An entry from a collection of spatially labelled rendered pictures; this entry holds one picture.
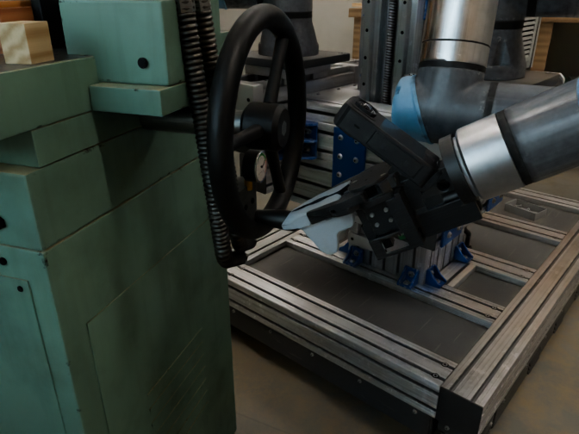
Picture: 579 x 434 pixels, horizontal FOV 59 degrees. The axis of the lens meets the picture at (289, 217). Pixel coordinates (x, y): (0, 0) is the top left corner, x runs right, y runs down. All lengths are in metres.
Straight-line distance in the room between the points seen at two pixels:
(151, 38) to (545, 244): 1.50
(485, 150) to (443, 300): 0.93
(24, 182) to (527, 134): 0.48
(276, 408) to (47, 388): 0.75
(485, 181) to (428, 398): 0.74
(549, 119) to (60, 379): 0.61
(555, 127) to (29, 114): 0.49
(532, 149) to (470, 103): 0.13
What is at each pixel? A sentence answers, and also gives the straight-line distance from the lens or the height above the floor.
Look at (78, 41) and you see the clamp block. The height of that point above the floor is 0.91.
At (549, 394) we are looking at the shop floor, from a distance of 1.56.
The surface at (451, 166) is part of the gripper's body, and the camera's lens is 0.50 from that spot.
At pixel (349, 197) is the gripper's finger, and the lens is 0.51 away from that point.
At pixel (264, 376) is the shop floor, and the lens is 1.46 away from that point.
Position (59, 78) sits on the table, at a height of 0.88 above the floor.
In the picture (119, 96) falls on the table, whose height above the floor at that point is 0.86.
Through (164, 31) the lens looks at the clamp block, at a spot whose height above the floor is 0.93.
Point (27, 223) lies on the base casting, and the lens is 0.61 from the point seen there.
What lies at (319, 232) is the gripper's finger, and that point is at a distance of 0.56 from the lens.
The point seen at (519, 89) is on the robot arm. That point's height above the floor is 0.87.
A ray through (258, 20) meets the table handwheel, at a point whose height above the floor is 0.94.
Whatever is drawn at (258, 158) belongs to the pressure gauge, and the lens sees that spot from 0.96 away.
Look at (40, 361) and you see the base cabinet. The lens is 0.72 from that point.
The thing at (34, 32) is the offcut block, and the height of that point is 0.93.
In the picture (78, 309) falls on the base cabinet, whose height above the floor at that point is 0.62.
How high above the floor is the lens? 0.97
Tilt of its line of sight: 25 degrees down
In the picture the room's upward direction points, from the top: straight up
